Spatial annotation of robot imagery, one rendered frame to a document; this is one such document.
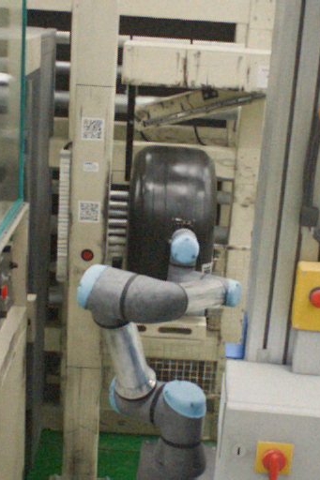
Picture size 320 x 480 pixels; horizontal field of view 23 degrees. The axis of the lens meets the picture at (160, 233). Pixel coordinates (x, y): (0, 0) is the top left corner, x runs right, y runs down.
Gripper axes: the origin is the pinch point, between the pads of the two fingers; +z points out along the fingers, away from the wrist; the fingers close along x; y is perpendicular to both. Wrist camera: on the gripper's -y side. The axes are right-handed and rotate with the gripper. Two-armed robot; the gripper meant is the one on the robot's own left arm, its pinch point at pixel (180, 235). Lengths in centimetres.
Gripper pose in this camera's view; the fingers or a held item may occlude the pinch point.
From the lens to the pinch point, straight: 256.2
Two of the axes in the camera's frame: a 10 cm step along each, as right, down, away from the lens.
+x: -10.0, -0.6, -0.2
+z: -0.1, -1.7, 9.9
